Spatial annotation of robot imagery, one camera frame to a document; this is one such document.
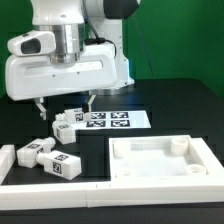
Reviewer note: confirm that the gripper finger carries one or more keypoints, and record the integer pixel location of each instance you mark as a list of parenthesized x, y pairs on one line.
[(90, 101), (39, 103)]

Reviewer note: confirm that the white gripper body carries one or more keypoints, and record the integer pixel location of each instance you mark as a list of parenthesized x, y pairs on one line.
[(32, 77)]

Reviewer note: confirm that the white square table top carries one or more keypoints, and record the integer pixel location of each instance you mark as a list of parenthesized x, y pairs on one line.
[(161, 157)]

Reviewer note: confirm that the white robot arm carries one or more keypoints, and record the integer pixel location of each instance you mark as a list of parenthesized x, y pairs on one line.
[(75, 46)]

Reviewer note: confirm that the white marker tag sheet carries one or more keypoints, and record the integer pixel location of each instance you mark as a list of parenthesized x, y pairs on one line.
[(115, 120)]

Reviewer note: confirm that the white U-shaped fence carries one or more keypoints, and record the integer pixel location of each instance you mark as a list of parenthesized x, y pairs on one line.
[(160, 190)]

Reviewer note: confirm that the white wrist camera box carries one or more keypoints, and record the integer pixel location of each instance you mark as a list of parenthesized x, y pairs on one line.
[(32, 43)]

